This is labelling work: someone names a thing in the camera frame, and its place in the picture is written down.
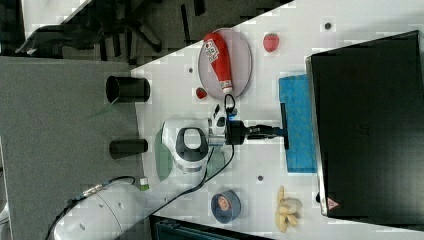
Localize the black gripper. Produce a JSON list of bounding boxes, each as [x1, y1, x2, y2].
[[225, 120, 284, 145]]

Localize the silver black toaster oven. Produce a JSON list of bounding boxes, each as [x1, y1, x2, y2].
[[278, 29, 424, 228]]

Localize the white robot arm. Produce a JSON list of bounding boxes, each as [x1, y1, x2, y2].
[[51, 108, 288, 240]]

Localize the dark red toy strawberry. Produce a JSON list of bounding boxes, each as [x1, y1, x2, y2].
[[196, 87, 207, 99]]

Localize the orange slice toy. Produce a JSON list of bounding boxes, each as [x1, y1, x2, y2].
[[218, 195, 231, 211]]

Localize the blue bowl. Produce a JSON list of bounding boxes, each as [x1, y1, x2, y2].
[[211, 190, 241, 224]]

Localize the grey round plate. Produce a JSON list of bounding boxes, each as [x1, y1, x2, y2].
[[198, 28, 252, 100]]

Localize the red ketchup bottle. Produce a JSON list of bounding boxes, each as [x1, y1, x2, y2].
[[203, 32, 233, 94]]

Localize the peeled toy banana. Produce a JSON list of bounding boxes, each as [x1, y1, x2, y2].
[[275, 186, 302, 233]]

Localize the light red toy strawberry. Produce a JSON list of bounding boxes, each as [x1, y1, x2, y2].
[[263, 33, 279, 52]]

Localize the green bottle white cap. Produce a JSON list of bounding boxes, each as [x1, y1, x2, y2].
[[139, 177, 149, 191]]

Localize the black cylinder cup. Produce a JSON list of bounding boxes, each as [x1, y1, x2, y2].
[[106, 76, 151, 103], [109, 139, 148, 159]]

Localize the black office chair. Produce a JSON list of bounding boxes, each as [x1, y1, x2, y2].
[[14, 0, 208, 63]]

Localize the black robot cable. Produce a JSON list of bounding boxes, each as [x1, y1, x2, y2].
[[146, 93, 237, 218]]

